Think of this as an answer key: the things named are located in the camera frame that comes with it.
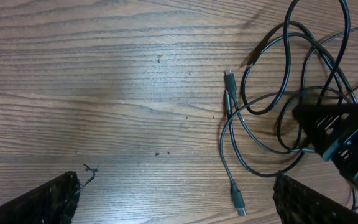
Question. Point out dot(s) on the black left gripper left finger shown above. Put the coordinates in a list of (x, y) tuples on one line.
[(55, 201)]

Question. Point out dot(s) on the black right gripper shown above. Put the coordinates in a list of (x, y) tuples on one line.
[(333, 131)]

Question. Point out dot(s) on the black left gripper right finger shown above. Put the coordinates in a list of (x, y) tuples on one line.
[(298, 204)]

